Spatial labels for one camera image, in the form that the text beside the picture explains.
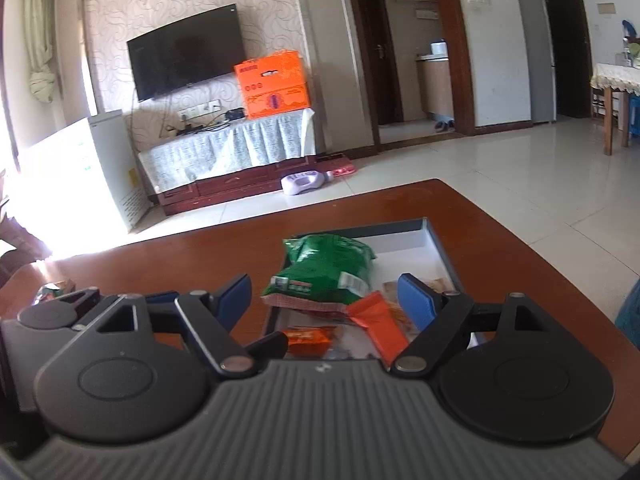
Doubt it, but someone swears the tied beige curtain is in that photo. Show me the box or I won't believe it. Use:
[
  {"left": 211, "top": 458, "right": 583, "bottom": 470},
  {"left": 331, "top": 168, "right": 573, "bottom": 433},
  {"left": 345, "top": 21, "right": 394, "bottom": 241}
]
[{"left": 23, "top": 0, "right": 56, "bottom": 104}]

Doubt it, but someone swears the grey shallow tray box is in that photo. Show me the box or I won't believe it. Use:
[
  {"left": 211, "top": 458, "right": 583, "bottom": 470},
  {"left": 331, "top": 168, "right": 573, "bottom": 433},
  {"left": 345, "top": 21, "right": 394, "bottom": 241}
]
[{"left": 262, "top": 218, "right": 464, "bottom": 360}]

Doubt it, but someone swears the tv cabinet with cloth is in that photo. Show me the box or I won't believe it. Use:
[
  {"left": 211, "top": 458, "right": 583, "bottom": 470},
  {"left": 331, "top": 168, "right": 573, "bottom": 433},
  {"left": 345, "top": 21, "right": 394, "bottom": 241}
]
[{"left": 139, "top": 108, "right": 355, "bottom": 216}]

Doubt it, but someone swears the purple white floor object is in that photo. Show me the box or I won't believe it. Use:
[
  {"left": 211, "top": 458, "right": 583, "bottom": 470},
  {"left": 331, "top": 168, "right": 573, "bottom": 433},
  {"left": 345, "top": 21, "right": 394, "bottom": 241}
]
[{"left": 281, "top": 170, "right": 329, "bottom": 196}]

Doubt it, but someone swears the green snack bag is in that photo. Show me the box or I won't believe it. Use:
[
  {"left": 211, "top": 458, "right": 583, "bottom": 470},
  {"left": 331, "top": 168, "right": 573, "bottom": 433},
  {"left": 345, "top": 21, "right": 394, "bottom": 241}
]
[{"left": 262, "top": 233, "right": 376, "bottom": 314}]

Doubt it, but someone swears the clear nut snack bag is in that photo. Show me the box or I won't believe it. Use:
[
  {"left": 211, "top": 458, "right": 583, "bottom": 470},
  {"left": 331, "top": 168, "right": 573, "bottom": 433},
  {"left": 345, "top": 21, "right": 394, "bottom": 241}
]
[{"left": 323, "top": 325, "right": 380, "bottom": 361}]

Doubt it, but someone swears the white air conditioner unit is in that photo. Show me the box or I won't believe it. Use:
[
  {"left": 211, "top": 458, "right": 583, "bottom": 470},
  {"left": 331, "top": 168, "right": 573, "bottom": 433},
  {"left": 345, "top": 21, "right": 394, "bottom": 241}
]
[{"left": 88, "top": 110, "right": 152, "bottom": 232}]

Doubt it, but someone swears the long orange snack bar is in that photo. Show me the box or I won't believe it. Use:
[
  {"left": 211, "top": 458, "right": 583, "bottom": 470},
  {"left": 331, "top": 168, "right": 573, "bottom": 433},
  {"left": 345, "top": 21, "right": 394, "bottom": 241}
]
[{"left": 346, "top": 292, "right": 408, "bottom": 367}]

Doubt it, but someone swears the kitchen counter cabinet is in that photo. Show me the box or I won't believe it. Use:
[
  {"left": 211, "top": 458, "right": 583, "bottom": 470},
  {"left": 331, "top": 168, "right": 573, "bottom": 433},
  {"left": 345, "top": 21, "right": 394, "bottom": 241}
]
[{"left": 416, "top": 54, "right": 454, "bottom": 119}]

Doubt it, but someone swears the blue plastic stool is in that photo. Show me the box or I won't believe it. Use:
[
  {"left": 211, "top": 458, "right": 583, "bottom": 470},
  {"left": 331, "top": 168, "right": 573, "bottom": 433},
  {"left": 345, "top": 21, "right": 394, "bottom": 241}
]
[{"left": 628, "top": 93, "right": 640, "bottom": 138}]

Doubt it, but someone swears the black wall television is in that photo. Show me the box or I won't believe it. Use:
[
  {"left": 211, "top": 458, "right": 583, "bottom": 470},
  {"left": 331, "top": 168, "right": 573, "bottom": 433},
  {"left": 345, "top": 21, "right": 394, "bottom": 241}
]
[{"left": 127, "top": 4, "right": 247, "bottom": 101}]

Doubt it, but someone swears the pair of slippers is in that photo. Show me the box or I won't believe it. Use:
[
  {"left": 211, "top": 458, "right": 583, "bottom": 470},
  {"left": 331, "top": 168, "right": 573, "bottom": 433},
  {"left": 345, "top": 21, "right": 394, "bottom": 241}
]
[{"left": 435, "top": 119, "right": 454, "bottom": 133}]

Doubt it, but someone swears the blue plastic bag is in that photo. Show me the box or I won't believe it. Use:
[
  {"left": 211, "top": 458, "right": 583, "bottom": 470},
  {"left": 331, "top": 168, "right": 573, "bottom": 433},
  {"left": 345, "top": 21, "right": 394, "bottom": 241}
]
[{"left": 615, "top": 281, "right": 640, "bottom": 349}]

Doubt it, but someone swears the silver refrigerator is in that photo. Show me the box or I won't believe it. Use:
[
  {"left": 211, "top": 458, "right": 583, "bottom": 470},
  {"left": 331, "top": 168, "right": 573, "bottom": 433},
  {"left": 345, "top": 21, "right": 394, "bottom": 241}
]
[{"left": 518, "top": 0, "right": 558, "bottom": 124}]

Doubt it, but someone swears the dining table with lace cloth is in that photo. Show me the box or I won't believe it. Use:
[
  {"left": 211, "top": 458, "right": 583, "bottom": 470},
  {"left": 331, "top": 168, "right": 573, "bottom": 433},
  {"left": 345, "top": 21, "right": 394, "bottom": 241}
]
[{"left": 589, "top": 62, "right": 640, "bottom": 157}]

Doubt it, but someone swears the round green chip bag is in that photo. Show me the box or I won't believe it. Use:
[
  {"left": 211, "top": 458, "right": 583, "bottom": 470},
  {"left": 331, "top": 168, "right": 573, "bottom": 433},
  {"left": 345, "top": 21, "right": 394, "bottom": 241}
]
[{"left": 32, "top": 280, "right": 76, "bottom": 306}]

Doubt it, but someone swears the small orange snack packet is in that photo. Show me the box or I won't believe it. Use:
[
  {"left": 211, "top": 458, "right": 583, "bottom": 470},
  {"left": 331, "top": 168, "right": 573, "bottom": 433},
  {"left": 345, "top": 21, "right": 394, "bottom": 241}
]
[{"left": 283, "top": 326, "right": 335, "bottom": 359}]

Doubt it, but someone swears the orange cardboard box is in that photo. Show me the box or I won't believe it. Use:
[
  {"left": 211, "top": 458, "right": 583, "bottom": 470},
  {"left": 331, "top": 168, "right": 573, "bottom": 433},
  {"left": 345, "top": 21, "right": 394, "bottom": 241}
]
[{"left": 234, "top": 50, "right": 310, "bottom": 119}]

